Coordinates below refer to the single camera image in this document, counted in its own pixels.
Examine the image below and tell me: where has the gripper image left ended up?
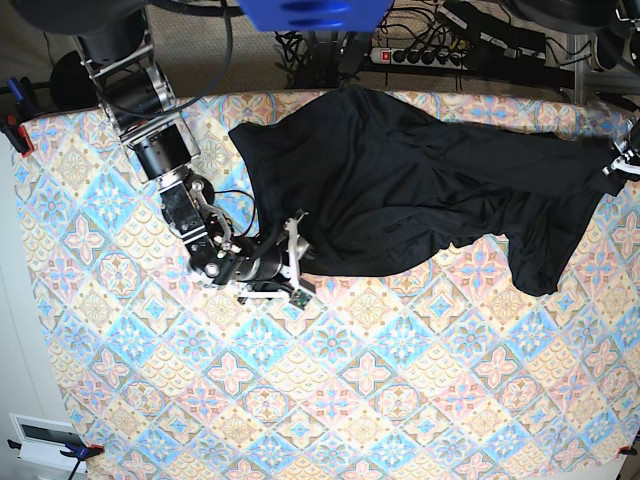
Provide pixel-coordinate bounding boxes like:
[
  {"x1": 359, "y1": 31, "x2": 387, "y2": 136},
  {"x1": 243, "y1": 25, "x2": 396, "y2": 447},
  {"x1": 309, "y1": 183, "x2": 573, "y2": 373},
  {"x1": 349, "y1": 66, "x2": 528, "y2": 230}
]
[{"x1": 234, "y1": 234, "x2": 316, "y2": 295}]

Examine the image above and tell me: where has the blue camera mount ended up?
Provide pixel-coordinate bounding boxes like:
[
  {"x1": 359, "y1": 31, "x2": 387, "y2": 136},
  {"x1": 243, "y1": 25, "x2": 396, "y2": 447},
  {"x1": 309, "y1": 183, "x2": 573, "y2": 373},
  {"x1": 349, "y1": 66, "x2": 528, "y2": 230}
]
[{"x1": 238, "y1": 0, "x2": 393, "y2": 33}]

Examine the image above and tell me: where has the white power strip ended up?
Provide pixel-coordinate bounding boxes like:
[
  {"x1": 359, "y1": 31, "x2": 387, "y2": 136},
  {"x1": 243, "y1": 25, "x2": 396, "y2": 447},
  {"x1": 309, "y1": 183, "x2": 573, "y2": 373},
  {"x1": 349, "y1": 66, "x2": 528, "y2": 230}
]
[{"x1": 369, "y1": 47, "x2": 466, "y2": 70}]

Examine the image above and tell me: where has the red black clamp upper left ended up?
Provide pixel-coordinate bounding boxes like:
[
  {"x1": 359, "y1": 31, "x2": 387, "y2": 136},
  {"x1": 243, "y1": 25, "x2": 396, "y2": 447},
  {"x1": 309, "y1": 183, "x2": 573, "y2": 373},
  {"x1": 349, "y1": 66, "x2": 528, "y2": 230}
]
[{"x1": 1, "y1": 77, "x2": 34, "y2": 157}]

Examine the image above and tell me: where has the patterned tablecloth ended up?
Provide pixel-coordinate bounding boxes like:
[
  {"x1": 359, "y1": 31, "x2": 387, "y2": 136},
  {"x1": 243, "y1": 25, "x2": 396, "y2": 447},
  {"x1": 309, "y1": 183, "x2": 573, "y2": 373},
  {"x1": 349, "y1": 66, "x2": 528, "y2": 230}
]
[{"x1": 12, "y1": 110, "x2": 639, "y2": 479}]

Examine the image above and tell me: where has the orange clamp lower right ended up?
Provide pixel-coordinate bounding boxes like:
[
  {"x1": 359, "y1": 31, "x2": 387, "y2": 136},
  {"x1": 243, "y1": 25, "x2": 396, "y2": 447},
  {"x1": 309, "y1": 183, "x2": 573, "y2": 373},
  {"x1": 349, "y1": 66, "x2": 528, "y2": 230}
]
[{"x1": 618, "y1": 445, "x2": 638, "y2": 456}]

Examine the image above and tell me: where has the black t-shirt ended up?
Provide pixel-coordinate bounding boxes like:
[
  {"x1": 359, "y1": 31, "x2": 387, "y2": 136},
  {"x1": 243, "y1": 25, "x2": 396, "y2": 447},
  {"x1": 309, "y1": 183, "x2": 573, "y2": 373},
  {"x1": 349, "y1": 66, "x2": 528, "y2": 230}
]
[{"x1": 229, "y1": 87, "x2": 625, "y2": 296}]

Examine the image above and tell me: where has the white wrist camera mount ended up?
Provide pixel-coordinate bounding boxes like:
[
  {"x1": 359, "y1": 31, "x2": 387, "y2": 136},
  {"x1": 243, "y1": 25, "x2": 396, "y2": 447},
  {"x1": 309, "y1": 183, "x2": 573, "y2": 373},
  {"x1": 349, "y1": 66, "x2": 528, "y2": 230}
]
[
  {"x1": 603, "y1": 156, "x2": 640, "y2": 176},
  {"x1": 238, "y1": 210, "x2": 315, "y2": 310}
]

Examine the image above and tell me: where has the robot arm image right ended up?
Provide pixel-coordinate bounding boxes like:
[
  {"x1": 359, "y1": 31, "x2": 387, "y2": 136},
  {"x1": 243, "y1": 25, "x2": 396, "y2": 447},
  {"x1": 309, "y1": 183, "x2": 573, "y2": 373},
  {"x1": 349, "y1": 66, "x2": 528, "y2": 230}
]
[{"x1": 610, "y1": 119, "x2": 640, "y2": 176}]

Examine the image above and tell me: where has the white wall vent box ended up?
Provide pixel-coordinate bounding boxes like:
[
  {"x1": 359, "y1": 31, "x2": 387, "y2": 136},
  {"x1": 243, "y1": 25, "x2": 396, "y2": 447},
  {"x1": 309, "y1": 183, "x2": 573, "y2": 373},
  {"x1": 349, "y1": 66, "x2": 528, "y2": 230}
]
[{"x1": 9, "y1": 413, "x2": 83, "y2": 472}]

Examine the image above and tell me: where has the blue clamp lower left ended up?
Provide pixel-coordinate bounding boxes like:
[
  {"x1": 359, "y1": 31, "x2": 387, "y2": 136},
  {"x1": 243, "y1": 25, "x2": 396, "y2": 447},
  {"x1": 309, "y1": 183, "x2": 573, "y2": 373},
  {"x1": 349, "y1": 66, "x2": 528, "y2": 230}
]
[{"x1": 7, "y1": 439, "x2": 104, "y2": 479}]

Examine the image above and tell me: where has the black round speaker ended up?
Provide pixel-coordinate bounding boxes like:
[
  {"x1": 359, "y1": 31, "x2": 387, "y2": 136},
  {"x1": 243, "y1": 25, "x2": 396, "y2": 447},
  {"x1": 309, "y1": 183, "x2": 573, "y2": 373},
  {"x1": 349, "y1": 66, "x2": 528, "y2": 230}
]
[{"x1": 49, "y1": 51, "x2": 98, "y2": 111}]

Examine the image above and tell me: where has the robot arm image left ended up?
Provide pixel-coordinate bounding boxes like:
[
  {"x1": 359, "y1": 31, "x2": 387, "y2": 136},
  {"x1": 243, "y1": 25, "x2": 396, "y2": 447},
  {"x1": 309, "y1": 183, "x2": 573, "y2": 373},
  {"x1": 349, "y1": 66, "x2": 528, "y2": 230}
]
[{"x1": 74, "y1": 9, "x2": 315, "y2": 308}]

